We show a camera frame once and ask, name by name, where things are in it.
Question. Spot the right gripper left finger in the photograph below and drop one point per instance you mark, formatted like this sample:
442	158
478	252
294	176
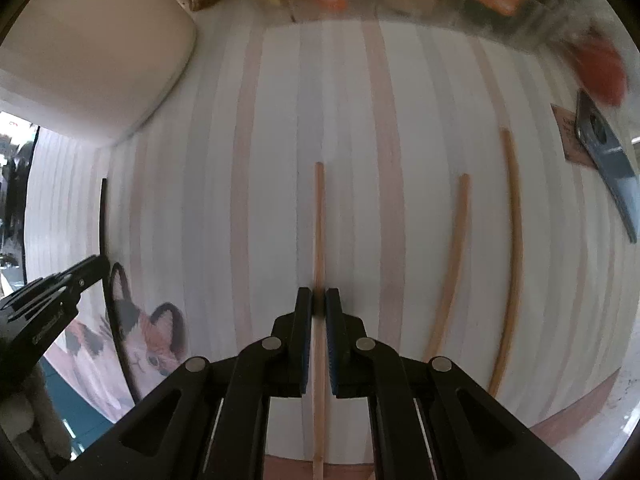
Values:
208	420

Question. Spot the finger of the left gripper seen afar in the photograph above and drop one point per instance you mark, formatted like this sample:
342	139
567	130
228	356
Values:
59	290

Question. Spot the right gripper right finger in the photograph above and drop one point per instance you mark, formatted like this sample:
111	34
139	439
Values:
430	420

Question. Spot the black chopstick curved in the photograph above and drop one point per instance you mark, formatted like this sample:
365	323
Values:
110	310

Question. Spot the teal cabinet door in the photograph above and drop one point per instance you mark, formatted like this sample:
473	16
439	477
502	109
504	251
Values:
83	424

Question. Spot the wooden chopstick green tip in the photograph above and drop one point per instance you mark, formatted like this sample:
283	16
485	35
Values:
513	298

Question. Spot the beige cylindrical utensil holder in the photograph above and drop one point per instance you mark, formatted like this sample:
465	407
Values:
93	70

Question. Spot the dark blue smartphone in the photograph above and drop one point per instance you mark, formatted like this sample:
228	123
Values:
602	145

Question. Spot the brown card label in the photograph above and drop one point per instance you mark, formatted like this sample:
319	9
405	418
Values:
574	151

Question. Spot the red object in bag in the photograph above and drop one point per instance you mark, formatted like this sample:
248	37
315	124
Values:
600	69

